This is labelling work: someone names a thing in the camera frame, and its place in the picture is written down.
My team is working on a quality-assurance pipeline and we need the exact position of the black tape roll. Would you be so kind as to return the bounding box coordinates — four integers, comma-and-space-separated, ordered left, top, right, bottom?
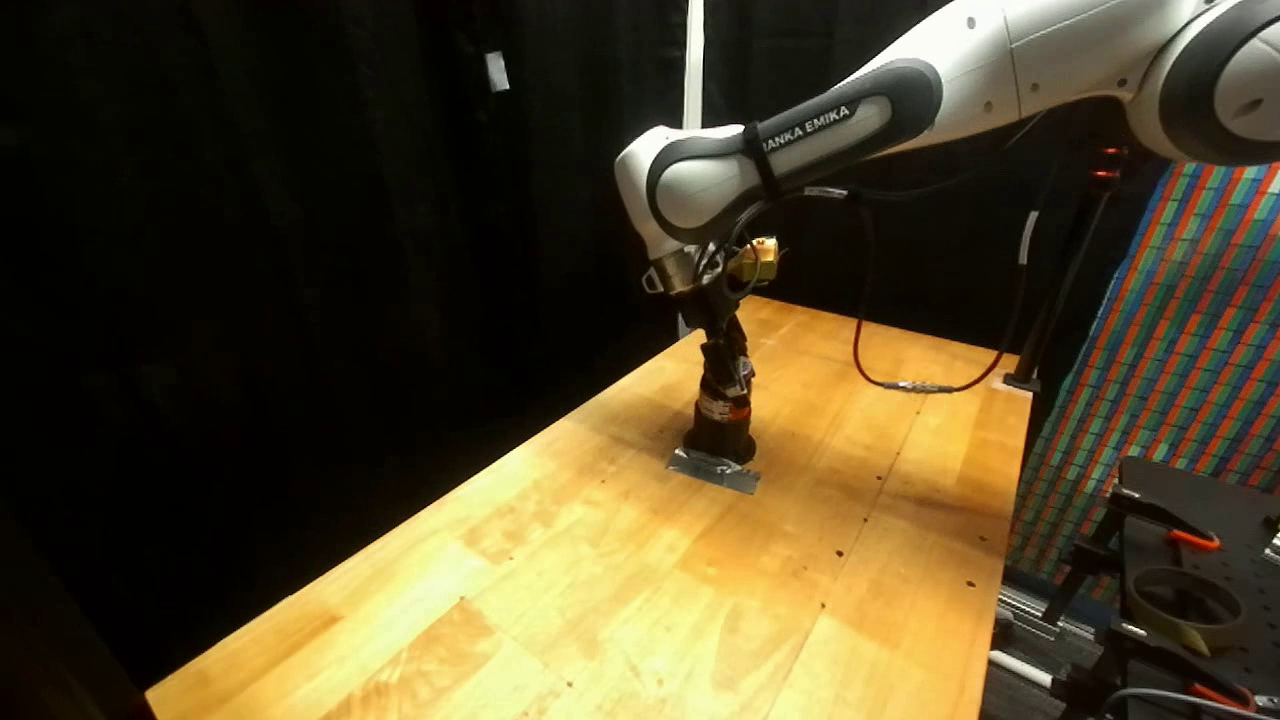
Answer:
1123, 565, 1246, 661

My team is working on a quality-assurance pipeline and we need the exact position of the multicoloured woven cloth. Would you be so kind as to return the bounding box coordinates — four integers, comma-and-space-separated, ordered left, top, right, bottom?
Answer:
1009, 157, 1280, 590

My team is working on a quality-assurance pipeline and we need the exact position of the grey metal rail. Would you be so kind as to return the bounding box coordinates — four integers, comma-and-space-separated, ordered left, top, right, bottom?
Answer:
986, 580, 1115, 720

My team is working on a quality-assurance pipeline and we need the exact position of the orange tipped black clamp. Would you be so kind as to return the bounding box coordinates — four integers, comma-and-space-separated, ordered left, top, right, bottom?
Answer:
1112, 483, 1229, 558

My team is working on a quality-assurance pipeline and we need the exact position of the brass round fitting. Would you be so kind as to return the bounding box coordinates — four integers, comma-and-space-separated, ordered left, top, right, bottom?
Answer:
726, 230, 788, 290

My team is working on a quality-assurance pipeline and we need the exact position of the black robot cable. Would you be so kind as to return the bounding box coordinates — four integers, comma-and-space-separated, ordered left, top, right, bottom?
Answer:
764, 111, 1071, 399

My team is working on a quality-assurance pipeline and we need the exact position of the white vertical pole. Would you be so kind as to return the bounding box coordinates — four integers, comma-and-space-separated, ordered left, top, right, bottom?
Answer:
680, 0, 710, 135

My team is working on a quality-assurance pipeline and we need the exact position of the black tripod stand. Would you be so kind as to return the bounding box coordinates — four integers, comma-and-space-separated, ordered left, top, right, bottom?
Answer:
1015, 135, 1136, 395

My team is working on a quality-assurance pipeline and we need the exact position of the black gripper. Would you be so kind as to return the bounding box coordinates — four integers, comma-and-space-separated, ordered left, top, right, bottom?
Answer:
680, 272, 759, 399

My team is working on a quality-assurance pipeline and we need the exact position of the black tool tray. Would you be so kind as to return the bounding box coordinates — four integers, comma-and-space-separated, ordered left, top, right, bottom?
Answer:
1103, 457, 1280, 675

